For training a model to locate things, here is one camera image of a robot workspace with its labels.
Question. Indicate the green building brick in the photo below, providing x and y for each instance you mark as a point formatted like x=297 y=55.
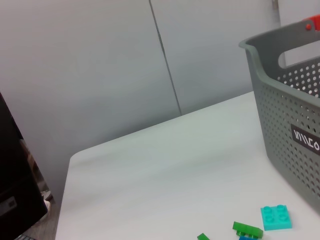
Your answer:
x=247 y=228
x=203 y=237

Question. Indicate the blue square building brick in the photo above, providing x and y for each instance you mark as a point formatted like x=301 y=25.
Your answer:
x=247 y=238

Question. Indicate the grey perforated storage bin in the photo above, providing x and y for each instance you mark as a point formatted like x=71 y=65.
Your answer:
x=272 y=140

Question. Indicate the cyan square building brick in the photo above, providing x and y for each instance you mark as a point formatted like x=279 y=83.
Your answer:
x=276 y=217

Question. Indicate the black computer case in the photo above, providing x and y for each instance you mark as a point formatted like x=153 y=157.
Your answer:
x=15 y=175

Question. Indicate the orange-red background object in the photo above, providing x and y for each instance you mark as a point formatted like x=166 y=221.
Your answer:
x=313 y=22

